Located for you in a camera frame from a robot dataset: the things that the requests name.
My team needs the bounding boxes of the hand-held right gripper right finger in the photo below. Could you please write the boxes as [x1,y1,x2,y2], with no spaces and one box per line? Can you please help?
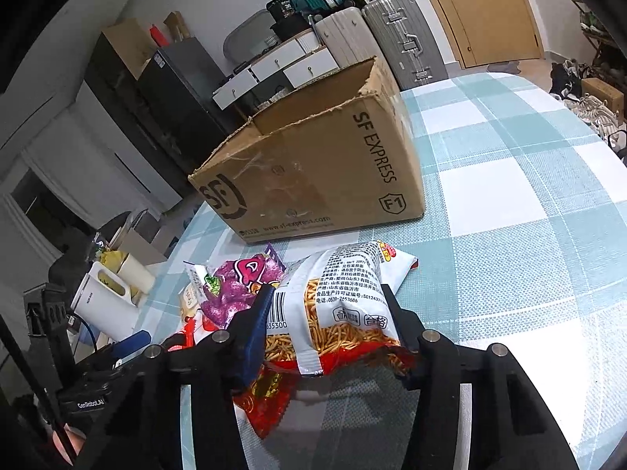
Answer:
[381,284,580,470]

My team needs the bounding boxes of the grey oval mirror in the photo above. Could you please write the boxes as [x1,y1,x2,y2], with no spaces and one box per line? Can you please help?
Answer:
[224,11,280,64]

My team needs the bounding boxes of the purple snack packet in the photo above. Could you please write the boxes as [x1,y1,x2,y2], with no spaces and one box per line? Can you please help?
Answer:
[183,242,287,329]

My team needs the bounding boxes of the brown paper bag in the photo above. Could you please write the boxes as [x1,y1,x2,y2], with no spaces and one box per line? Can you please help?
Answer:
[164,11,194,42]

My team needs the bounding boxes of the silver suitcase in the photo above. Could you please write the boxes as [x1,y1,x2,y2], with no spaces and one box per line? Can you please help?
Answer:
[361,0,449,91]

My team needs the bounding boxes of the beige suitcase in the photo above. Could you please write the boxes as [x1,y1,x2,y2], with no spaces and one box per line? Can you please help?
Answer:
[314,6,388,74]

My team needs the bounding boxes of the small cardboard carton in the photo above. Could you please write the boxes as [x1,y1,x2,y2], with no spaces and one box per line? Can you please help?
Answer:
[580,77,625,111]

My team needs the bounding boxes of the scattered pile of shoes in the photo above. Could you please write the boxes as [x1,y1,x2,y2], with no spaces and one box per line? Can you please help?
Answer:
[549,59,627,157]

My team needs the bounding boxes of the flat cardboard sheet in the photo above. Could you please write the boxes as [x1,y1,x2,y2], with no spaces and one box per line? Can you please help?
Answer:
[100,18,158,67]

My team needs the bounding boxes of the black shoe rack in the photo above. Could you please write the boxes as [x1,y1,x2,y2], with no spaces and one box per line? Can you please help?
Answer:
[568,0,627,79]

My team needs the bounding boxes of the white drawer dresser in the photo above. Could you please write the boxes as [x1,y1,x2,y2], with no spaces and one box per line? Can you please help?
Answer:
[212,34,341,118]

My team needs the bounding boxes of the brown cardboard box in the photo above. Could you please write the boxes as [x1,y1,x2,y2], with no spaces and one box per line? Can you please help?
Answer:
[188,56,426,246]

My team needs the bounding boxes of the yellow bag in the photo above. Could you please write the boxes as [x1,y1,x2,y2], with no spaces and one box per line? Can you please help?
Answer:
[98,249,129,272]

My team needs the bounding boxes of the pale yellow snack packet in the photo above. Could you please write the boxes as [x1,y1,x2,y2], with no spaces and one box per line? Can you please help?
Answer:
[179,284,204,324]

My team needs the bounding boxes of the person's left hand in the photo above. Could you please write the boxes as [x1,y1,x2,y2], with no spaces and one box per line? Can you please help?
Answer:
[51,423,89,466]

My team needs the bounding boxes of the wooden door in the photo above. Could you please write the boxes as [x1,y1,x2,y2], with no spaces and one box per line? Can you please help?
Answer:
[406,0,544,68]

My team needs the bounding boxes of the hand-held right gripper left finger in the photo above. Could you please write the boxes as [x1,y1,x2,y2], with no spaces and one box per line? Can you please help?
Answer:
[85,284,276,470]

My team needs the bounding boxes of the small red snack packet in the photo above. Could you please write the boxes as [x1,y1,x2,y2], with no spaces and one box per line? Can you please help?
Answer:
[164,320,199,353]

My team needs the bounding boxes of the cream cup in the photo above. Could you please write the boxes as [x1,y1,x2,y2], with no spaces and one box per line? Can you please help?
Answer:
[118,252,156,297]

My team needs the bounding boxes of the black storage box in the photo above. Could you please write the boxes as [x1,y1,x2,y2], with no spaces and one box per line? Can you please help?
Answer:
[269,14,309,42]

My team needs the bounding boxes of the noodle stick snack packet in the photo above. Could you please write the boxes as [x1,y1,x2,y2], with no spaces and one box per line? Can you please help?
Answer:
[263,240,419,378]

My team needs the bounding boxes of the dark grey refrigerator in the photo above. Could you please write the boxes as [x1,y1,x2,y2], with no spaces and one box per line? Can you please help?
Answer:
[136,38,236,157]

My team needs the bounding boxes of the rows of racked sneakers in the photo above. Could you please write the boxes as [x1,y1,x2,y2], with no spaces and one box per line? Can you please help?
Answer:
[571,0,613,35]

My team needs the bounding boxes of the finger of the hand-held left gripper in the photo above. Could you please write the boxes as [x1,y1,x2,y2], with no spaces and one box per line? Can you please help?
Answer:
[105,329,152,359]

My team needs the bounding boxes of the black tall cabinet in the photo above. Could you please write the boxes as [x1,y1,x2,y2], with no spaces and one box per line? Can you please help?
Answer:
[83,32,197,206]

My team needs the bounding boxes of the plain open brown carton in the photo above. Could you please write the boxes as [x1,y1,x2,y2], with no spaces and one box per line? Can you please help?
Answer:
[118,228,170,265]

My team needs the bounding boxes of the black printed bag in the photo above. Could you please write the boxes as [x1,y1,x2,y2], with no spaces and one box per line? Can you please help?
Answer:
[266,0,299,25]

